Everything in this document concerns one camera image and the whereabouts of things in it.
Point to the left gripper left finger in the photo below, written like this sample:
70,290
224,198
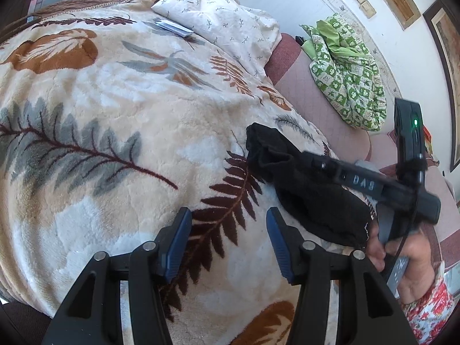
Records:
91,310

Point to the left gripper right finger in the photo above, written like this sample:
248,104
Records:
368,313

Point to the black pants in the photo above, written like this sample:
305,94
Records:
326,210

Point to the floral sleeve forearm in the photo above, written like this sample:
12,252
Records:
428,315

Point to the person's right hand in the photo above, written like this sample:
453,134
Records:
419,275

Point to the green checkered quilt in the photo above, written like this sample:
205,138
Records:
346,73

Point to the leaf-patterned fleece blanket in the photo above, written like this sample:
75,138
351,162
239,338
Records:
109,125

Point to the small blue packet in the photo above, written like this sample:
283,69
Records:
174,28

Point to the white patterned pillow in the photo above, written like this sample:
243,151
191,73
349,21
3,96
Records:
249,35

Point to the black camera box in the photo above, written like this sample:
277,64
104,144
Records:
410,142

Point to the framed wall picture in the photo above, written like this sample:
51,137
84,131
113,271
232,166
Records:
446,38

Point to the wall light switch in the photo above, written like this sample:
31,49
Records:
368,10

